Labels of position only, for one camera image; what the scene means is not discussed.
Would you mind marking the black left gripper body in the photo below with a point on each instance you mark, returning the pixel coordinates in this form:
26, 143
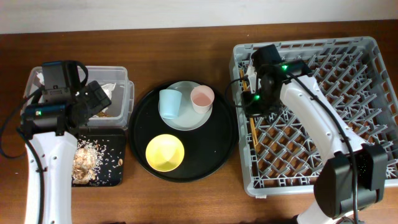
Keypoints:
96, 98

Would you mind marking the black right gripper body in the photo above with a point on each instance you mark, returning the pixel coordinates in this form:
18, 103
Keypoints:
263, 102

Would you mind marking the white paper napkin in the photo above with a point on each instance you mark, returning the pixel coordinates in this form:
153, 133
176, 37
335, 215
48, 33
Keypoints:
108, 89

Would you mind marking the wooden chopstick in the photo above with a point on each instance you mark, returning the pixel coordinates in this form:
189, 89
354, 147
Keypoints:
251, 122

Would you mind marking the pink cup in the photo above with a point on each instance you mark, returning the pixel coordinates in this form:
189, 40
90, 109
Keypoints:
202, 98

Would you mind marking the light blue cup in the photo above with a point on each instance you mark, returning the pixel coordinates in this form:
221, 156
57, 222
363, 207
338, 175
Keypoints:
169, 103

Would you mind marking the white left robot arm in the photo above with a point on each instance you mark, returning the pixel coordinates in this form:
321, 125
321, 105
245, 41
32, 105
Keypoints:
50, 131

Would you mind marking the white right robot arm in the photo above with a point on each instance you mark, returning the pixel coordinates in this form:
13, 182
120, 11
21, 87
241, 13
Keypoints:
354, 171

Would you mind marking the clear plastic waste bin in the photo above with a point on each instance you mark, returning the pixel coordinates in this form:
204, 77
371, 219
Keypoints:
121, 97

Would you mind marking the grey dishwasher rack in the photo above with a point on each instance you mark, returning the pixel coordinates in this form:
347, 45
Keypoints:
352, 76

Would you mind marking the black rectangular food tray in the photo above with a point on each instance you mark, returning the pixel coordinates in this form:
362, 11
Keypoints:
113, 137

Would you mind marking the food scraps pile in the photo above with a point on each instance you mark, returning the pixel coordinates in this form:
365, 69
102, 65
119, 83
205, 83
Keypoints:
96, 165

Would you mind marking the yellow bowl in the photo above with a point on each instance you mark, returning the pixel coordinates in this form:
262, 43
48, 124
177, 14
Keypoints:
165, 153

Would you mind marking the grey plate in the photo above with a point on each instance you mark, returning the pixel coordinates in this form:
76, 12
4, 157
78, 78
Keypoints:
188, 119

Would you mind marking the round black serving tray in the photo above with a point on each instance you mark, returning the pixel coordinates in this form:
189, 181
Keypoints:
207, 148

